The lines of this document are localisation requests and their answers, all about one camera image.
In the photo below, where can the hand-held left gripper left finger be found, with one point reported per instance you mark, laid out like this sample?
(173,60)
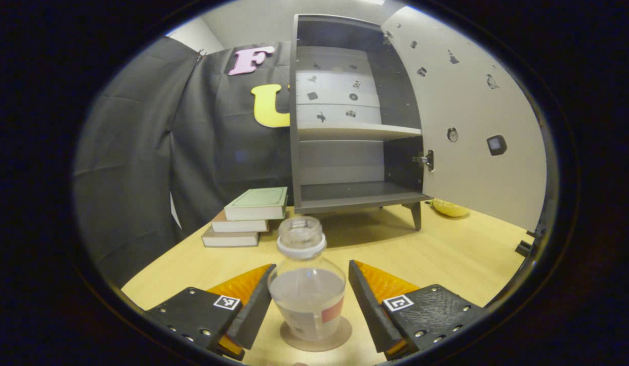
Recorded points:
(253,315)

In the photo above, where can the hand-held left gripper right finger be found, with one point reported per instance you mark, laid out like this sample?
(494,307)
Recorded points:
(368,310)

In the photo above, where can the clear bottle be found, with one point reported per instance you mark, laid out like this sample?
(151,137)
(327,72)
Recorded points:
(307,300)

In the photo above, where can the brown round coaster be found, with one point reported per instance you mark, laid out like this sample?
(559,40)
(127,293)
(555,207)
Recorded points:
(314,345)

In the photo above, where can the metal cabinet hinge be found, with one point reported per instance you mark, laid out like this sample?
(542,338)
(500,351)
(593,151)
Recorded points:
(427,160)
(387,36)

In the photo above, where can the white cabinet shelf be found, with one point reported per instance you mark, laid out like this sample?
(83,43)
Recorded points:
(355,132)

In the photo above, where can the brown book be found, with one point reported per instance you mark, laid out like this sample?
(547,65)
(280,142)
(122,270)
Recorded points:
(241,225)

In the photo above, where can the green book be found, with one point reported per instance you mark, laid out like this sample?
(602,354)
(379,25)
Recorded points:
(256,198)

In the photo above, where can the yellow plush toy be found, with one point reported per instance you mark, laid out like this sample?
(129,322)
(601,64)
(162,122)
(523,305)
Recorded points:
(449,208)

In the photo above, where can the small black object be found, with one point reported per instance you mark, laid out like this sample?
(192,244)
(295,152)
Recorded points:
(524,248)

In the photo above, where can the black backdrop cloth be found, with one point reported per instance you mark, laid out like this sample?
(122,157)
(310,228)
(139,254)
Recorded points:
(142,152)

